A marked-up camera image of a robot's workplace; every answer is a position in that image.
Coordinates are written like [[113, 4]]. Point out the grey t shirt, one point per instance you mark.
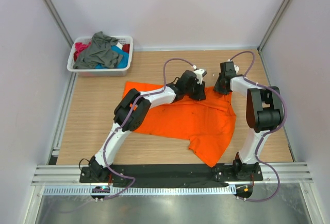
[[99, 52]]

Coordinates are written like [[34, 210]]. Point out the pink t shirt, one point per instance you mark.
[[80, 46]]

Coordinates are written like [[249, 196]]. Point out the blue t shirt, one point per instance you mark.
[[121, 61]]

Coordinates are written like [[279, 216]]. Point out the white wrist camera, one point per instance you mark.
[[236, 68], [200, 73]]

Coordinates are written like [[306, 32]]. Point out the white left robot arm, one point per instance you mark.
[[129, 116]]

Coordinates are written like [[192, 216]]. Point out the aluminium front rail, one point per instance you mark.
[[289, 172]]

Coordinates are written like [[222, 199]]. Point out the white garment in basket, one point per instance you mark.
[[119, 45]]

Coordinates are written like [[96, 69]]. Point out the orange t shirt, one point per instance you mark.
[[208, 124]]

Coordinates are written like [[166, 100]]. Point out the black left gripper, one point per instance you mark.
[[200, 95]]

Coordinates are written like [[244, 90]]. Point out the white plastic laundry basket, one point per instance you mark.
[[101, 72]]

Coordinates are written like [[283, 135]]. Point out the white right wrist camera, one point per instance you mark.
[[236, 68]]

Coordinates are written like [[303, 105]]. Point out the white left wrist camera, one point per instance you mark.
[[200, 73]]

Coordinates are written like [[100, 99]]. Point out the dark red t shirt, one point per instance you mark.
[[126, 48]]

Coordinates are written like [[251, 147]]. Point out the slotted white cable duct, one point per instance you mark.
[[102, 190]]

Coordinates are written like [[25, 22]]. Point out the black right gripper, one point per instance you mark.
[[217, 89]]

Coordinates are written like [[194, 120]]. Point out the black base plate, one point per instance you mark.
[[189, 175]]

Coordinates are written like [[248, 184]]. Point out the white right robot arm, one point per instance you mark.
[[264, 114]]

